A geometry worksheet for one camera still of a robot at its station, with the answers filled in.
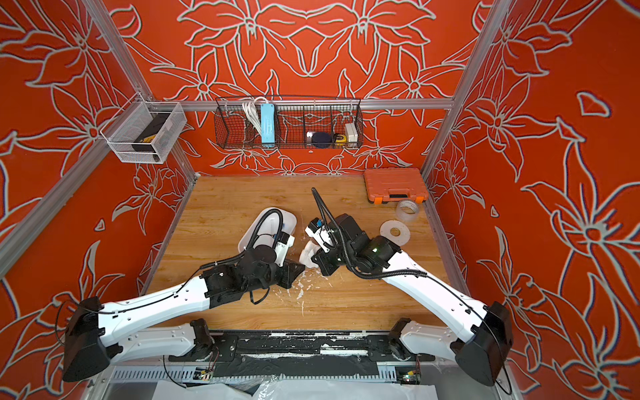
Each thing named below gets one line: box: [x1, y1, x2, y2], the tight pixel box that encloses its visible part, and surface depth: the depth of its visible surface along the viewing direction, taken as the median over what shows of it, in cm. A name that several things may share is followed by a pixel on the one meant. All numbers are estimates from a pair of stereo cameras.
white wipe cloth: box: [299, 240, 321, 269], surface depth 74 cm
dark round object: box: [311, 131, 333, 149], surface depth 97 cm
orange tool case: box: [363, 167, 430, 205], surface depth 109 cm
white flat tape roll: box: [379, 220, 411, 247], surface depth 102 cm
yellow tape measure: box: [335, 134, 348, 146], surface depth 96 cm
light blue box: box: [260, 103, 276, 145], surface depth 92 cm
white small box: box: [345, 122, 359, 143], surface depth 94 cm
